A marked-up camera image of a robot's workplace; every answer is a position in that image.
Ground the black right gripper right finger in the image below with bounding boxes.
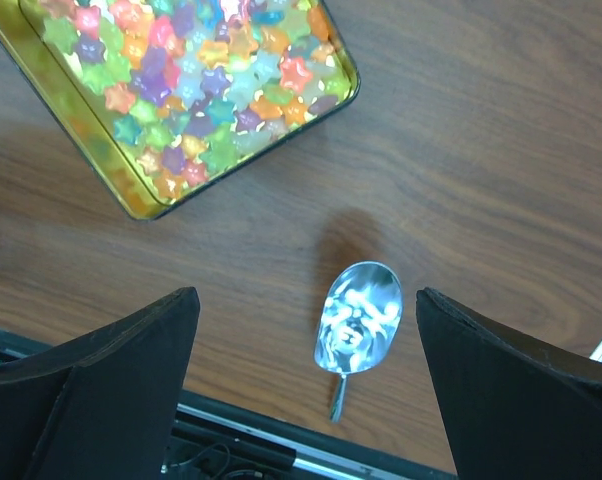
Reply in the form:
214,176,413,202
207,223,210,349
416,288,602,479

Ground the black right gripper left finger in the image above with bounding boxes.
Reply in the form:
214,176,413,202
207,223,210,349
0,287,200,479

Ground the silver metal scoop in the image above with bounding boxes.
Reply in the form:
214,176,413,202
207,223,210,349
314,261,403,423

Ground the tin of star candies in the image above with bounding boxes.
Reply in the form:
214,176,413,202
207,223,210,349
0,1,360,220

